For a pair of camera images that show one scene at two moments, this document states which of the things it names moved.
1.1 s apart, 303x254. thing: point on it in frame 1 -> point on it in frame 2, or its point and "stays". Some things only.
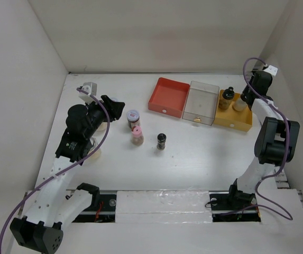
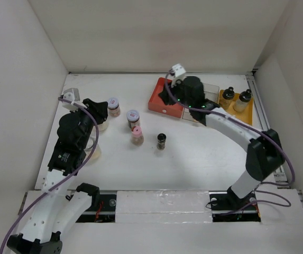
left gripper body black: (98, 114) stays
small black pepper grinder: (161, 138) stays
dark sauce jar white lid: (133, 118) stays
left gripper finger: (115, 110) -> (100, 112)
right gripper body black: (250, 87) -> (178, 91)
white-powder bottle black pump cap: (239, 105) stays
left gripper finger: (107, 100) -> (94, 106)
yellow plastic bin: (241, 120) stays
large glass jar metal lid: (97, 153) stays
